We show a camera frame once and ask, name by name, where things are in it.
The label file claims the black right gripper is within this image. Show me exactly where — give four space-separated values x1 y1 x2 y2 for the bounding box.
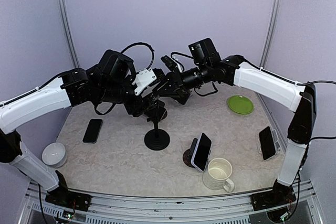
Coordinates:
152 61 212 97

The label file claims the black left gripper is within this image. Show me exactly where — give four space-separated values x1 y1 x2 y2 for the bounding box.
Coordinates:
97 73 157 116

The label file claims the black pole phone stand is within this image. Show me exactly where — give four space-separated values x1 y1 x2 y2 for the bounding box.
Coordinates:
144 99 171 151

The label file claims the teal-cased phone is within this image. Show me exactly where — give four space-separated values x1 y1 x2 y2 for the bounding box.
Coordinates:
82 119 103 144

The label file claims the purple-cased phone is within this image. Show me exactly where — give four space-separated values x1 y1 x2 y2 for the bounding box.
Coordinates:
191 133 212 172

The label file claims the black phone dark case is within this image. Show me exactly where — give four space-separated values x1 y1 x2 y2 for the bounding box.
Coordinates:
144 101 167 122

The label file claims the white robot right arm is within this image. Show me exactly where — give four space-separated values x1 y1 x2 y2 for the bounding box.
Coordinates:
153 38 317 205

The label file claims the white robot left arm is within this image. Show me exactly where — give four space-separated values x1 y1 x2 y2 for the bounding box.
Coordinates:
1 50 158 206

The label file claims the round dark wooden stand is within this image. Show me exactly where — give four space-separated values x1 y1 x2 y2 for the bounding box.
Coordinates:
183 138 198 168

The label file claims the black phone on clear stand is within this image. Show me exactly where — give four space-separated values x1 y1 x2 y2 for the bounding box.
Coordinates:
259 126 276 161

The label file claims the clear acrylic phone stand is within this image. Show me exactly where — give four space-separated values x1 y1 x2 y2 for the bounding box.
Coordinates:
257 128 280 155

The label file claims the green plate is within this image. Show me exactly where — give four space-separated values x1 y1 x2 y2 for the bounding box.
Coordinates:
227 95 254 115

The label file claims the cream ceramic mug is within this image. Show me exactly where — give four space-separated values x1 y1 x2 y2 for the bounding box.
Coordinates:
202 158 235 193

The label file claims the white bowl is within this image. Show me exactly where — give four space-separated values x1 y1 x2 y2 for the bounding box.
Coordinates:
41 143 67 168

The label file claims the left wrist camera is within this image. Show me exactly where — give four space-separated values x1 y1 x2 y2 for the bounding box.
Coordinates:
132 68 157 96

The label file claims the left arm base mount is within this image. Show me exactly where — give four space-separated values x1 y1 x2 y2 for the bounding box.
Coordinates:
45 188 91 212

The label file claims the aluminium front rail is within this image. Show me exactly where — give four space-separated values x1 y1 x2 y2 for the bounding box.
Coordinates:
14 180 327 223

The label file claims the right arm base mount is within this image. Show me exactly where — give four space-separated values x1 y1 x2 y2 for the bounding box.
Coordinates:
250 190 297 211

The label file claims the left aluminium corner post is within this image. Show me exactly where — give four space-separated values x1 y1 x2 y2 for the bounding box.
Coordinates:
57 0 80 68

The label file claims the aluminium corner post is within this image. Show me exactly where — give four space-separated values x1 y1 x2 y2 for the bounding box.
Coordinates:
260 0 281 68
57 0 80 68

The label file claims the right aluminium corner post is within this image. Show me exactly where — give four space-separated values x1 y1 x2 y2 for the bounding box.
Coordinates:
260 0 281 68

